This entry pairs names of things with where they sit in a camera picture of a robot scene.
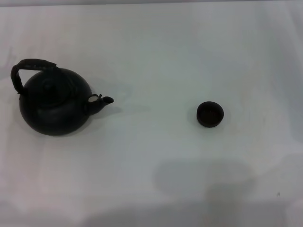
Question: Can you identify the small dark brown teacup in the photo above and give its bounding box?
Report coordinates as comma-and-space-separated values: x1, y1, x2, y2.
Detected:
196, 101, 225, 128

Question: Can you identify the black round teapot with handle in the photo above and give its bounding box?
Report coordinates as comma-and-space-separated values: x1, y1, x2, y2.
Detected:
10, 58, 115, 137

